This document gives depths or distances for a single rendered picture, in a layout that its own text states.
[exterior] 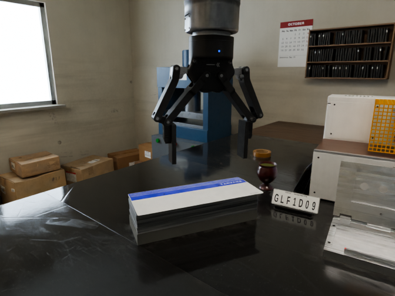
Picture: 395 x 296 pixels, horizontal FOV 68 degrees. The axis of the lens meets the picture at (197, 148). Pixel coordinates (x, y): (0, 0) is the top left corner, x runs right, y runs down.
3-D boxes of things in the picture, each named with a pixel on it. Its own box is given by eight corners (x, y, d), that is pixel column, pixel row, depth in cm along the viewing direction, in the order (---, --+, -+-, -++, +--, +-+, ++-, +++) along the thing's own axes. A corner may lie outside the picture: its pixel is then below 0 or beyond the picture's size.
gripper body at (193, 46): (226, 39, 53) (224, 90, 55) (181, 36, 50) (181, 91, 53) (244, 34, 46) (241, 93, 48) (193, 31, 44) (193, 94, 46)
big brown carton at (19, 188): (0, 205, 309) (-5, 174, 300) (53, 189, 350) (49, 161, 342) (16, 217, 284) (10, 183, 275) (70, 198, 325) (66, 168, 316)
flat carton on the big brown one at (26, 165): (8, 171, 309) (6, 157, 305) (47, 162, 340) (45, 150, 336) (22, 178, 287) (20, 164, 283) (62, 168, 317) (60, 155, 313)
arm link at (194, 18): (178, 2, 50) (178, 39, 51) (193, -13, 41) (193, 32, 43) (227, 6, 52) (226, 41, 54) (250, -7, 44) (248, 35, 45)
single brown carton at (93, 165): (62, 189, 351) (59, 164, 343) (95, 176, 393) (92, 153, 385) (84, 195, 333) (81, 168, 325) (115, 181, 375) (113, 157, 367)
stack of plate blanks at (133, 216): (137, 245, 83) (135, 211, 80) (129, 224, 94) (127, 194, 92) (256, 219, 97) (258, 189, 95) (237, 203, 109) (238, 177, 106)
